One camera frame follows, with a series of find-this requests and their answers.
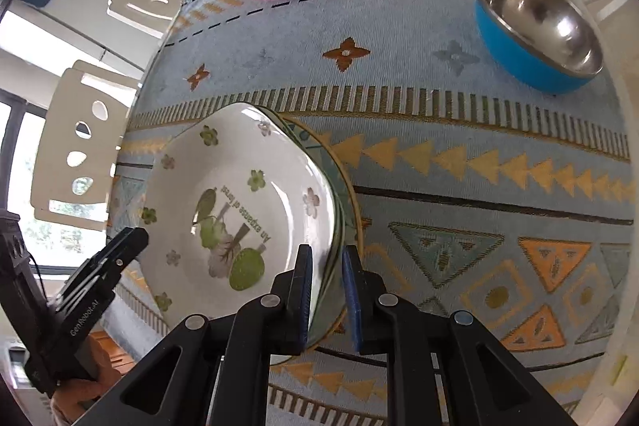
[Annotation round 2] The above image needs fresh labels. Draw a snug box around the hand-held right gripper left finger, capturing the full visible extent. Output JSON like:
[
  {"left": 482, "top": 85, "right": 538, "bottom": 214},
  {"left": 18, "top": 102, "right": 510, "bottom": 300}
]
[{"left": 102, "top": 244, "right": 314, "bottom": 426}]

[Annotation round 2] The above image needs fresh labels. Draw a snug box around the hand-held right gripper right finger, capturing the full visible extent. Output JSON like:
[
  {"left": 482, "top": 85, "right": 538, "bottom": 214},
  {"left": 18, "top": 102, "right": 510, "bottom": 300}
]
[{"left": 342, "top": 245, "right": 580, "bottom": 426}]

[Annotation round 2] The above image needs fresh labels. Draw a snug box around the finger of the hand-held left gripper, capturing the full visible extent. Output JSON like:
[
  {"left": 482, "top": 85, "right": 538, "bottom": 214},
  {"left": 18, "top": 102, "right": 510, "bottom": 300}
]
[
  {"left": 75, "top": 251, "right": 137, "bottom": 309},
  {"left": 64, "top": 226, "right": 149, "bottom": 294}
]

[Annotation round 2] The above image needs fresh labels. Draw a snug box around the round blue floral plate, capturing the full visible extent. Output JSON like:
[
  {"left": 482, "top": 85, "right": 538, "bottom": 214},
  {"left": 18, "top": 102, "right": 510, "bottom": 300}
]
[{"left": 270, "top": 115, "right": 364, "bottom": 367}]

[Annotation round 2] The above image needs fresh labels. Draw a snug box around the small hexagonal tree-print plate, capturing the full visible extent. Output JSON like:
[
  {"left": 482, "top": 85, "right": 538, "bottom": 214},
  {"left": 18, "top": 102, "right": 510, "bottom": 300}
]
[{"left": 141, "top": 103, "right": 336, "bottom": 347}]

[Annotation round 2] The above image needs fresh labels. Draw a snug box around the large hexagonal tree-print plate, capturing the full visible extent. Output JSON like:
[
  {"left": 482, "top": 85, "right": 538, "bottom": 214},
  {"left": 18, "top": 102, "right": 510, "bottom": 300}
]
[{"left": 257, "top": 107, "right": 346, "bottom": 342}]

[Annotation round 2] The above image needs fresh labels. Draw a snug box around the blue steel bowl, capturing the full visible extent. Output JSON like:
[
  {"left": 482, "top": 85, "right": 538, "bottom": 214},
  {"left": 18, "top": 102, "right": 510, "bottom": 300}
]
[{"left": 474, "top": 0, "right": 605, "bottom": 95}]

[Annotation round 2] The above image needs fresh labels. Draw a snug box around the person's left hand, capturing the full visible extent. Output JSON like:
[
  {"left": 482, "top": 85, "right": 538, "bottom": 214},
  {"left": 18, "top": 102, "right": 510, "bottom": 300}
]
[{"left": 50, "top": 353, "right": 118, "bottom": 425}]

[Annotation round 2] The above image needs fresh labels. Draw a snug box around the patterned grey-blue table mat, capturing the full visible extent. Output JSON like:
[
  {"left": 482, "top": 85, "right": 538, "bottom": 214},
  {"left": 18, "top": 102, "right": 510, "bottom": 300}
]
[{"left": 107, "top": 0, "right": 635, "bottom": 422}]

